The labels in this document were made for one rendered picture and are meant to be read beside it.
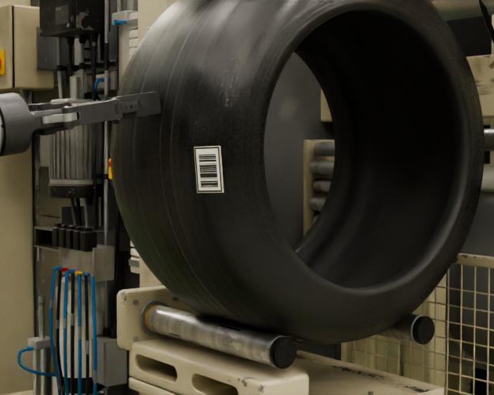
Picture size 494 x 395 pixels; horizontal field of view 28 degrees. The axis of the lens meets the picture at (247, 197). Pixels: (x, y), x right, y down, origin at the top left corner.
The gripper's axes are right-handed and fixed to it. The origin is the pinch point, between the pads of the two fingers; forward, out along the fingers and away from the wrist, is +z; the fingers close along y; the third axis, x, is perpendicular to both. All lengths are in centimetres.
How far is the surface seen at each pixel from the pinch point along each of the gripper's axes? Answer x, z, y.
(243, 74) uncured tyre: -2.4, 9.8, -11.7
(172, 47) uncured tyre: -7.1, 7.9, 1.3
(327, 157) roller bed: 18, 66, 39
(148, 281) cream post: 33, 19, 36
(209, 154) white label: 7.1, 3.7, -10.7
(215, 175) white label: 9.8, 3.8, -11.3
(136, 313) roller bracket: 34.7, 9.4, 24.7
